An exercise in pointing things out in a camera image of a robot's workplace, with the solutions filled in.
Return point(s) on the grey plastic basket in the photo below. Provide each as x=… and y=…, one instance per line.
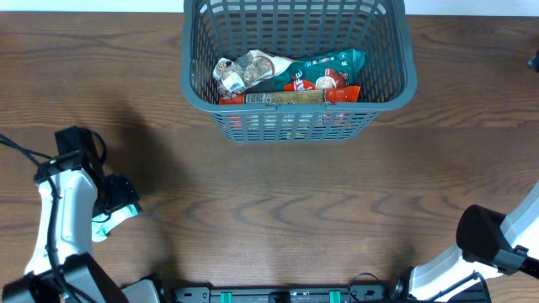
x=215, y=29

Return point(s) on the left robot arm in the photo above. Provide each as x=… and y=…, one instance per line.
x=78, y=207

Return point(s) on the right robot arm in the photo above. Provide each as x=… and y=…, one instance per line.
x=488, y=245

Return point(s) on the beige snack pouch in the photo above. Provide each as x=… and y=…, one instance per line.
x=236, y=77

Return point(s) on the teal white sachet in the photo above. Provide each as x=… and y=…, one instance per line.
x=103, y=224

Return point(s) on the orange spaghetti packet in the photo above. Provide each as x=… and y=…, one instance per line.
x=326, y=96

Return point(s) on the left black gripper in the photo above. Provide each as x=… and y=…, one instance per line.
x=120, y=194

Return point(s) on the green Nescafe coffee bag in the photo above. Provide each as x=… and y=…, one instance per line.
x=336, y=69

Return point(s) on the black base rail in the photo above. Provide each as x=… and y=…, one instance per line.
x=295, y=295

